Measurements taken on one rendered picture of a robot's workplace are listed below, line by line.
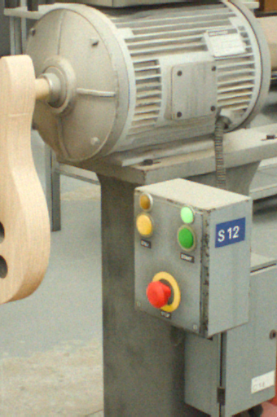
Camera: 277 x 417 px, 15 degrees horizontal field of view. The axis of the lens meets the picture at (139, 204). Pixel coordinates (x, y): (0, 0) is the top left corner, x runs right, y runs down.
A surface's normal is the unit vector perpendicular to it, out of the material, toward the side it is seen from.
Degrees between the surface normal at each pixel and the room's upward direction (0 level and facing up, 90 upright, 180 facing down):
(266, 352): 90
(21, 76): 77
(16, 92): 91
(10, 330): 0
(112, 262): 90
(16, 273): 88
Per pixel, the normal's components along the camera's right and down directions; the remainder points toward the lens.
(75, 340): 0.00, -0.96
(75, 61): -0.68, 0.10
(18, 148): 0.66, 0.05
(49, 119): -0.78, 0.29
